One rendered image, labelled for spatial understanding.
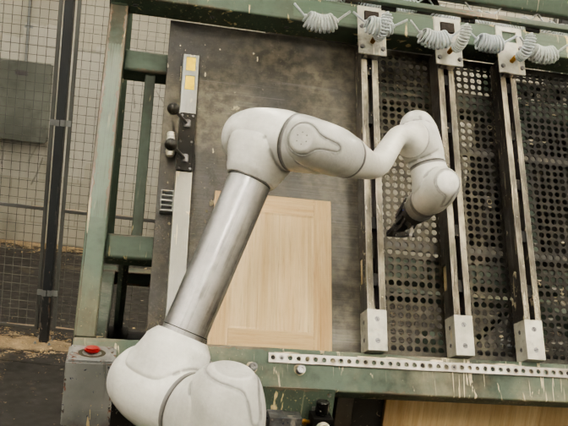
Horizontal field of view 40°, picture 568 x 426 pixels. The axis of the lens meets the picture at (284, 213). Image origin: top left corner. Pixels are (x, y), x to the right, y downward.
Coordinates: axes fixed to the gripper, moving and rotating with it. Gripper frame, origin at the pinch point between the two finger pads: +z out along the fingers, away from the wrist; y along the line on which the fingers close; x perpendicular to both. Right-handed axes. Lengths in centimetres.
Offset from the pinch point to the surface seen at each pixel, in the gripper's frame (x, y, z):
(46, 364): 119, -8, 236
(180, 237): 66, -6, 4
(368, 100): 5.4, 48.4, 5.0
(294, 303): 30.3, -23.5, 6.9
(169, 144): 72, 18, -7
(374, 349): 7.4, -37.4, 1.2
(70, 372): 92, -51, -18
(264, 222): 39.9, 1.5, 6.9
